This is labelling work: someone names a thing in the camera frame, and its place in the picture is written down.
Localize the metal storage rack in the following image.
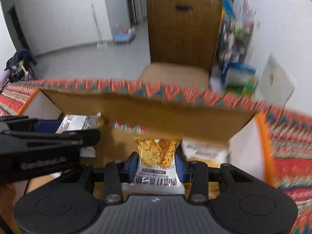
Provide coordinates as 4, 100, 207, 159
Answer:
217, 0, 255, 67

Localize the patterned red tablecloth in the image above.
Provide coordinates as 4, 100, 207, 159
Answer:
1, 79, 311, 233

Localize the oat crisp cracker packet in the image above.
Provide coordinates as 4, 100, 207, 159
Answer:
122, 138, 184, 195

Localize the white printed snack packet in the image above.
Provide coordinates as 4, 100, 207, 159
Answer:
56, 113, 101, 158

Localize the orange cardboard snack box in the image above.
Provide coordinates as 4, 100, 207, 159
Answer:
18, 89, 276, 185

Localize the orange cracker packet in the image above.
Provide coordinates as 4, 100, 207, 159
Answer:
181, 138, 229, 168

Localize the white board against wall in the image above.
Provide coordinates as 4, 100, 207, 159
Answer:
254, 53, 295, 106

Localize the brown wooden chair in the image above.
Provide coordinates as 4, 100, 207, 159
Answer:
140, 0, 223, 88

